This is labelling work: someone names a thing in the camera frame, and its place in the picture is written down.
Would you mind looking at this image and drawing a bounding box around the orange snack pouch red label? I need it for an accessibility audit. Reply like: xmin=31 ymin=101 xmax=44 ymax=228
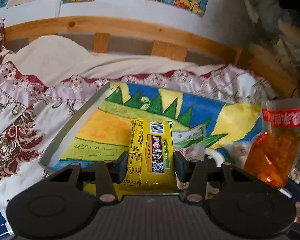
xmin=243 ymin=98 xmax=300 ymax=189

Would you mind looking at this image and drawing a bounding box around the white green snack packet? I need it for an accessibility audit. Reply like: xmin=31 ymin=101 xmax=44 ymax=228
xmin=172 ymin=124 xmax=206 ymax=161

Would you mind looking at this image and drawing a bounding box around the yellow biscuit pack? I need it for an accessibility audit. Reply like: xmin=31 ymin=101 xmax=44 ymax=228
xmin=120 ymin=119 xmax=177 ymax=193

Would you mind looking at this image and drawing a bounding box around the grey tray with drawing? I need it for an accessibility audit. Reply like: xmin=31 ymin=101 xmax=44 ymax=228
xmin=39 ymin=82 xmax=262 ymax=172

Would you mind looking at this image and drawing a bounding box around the floral satin bed cover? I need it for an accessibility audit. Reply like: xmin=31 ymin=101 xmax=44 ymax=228
xmin=0 ymin=20 xmax=276 ymax=209

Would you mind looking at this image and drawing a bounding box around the cream blanket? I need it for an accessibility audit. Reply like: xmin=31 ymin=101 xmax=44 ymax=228
xmin=1 ymin=35 xmax=224 ymax=86

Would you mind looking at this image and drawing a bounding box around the clear plastic bag of clothes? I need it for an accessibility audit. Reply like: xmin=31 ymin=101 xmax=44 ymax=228
xmin=244 ymin=0 xmax=300 ymax=69

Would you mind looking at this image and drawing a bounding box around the wooden bed frame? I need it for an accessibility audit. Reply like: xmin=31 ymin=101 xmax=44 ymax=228
xmin=4 ymin=16 xmax=299 ymax=98

